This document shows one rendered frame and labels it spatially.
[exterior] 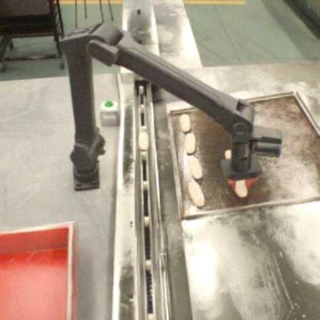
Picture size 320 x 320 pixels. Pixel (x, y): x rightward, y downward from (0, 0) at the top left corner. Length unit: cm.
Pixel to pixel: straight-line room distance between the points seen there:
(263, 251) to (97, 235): 47
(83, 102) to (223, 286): 59
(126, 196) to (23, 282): 37
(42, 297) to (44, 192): 36
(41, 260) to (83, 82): 50
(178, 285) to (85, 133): 49
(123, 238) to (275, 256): 40
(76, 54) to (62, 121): 62
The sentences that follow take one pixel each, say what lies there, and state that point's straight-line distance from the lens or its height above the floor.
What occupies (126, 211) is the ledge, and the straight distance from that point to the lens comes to 103.
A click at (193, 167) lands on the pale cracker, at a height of 91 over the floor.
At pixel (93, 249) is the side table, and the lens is 102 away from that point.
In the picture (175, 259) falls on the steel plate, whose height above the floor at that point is 82.
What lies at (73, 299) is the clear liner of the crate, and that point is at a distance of 85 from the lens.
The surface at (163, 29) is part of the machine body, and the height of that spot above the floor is 82.
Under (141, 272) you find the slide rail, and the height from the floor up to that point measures 85.
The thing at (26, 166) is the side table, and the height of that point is 82.
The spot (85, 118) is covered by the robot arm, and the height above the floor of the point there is 110.
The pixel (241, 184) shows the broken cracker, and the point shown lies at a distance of 104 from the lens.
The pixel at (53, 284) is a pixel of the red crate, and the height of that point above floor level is 82.
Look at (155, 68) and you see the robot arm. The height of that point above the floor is 129.
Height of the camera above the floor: 168
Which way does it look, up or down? 44 degrees down
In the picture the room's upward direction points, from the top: 2 degrees clockwise
